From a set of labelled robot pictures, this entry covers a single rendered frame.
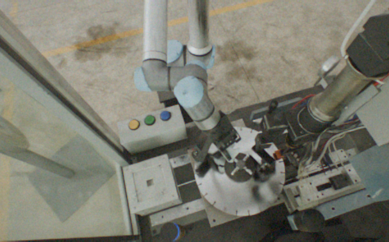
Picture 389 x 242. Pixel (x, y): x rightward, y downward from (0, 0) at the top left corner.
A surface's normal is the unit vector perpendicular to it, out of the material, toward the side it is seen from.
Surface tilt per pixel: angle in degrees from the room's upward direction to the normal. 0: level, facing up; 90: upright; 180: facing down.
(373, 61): 90
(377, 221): 0
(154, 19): 19
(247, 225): 0
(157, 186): 0
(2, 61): 90
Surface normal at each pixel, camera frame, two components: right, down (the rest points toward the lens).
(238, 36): -0.04, -0.43
